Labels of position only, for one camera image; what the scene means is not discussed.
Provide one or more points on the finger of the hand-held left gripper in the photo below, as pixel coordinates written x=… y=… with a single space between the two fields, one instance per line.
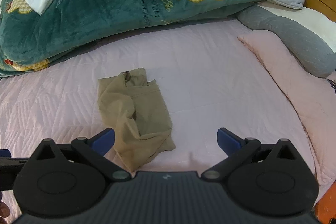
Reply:
x=4 y=153

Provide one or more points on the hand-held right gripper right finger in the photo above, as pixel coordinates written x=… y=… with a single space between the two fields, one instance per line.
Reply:
x=227 y=141

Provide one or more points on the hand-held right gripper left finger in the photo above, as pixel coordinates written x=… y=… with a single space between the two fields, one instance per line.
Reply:
x=106 y=140

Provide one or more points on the olive t-shirt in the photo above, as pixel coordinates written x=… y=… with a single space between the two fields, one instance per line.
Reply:
x=147 y=113

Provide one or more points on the person's left hand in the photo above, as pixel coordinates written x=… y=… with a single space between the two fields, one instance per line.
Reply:
x=4 y=207

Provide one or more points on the pink quilted bed sheet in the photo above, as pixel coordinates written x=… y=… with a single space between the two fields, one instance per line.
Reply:
x=210 y=82

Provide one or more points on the pink quilted pillow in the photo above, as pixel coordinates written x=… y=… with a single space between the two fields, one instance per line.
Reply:
x=288 y=77

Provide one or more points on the grey pillow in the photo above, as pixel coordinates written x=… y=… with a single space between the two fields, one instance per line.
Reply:
x=296 y=40

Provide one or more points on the green printed fleece blanket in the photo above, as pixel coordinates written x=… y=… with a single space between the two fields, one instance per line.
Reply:
x=105 y=3

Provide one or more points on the white pillow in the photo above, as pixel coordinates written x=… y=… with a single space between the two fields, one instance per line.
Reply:
x=315 y=22

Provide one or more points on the orange wooden bed rail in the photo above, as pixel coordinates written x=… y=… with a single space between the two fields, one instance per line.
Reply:
x=326 y=209

